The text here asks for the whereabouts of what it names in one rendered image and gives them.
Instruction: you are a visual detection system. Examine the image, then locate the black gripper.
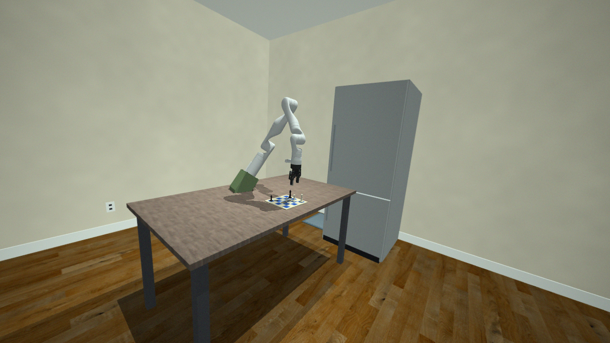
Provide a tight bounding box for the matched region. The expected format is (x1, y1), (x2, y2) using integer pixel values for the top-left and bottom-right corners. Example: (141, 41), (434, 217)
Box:
(289, 164), (301, 186)

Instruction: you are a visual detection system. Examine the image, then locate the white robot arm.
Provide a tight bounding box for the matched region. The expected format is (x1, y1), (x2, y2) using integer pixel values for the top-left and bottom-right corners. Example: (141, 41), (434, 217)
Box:
(245, 97), (305, 177)

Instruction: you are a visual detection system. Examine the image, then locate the blue and cream chessboard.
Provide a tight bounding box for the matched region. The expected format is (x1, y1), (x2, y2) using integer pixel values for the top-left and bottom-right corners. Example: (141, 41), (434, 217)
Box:
(265, 195), (308, 210)

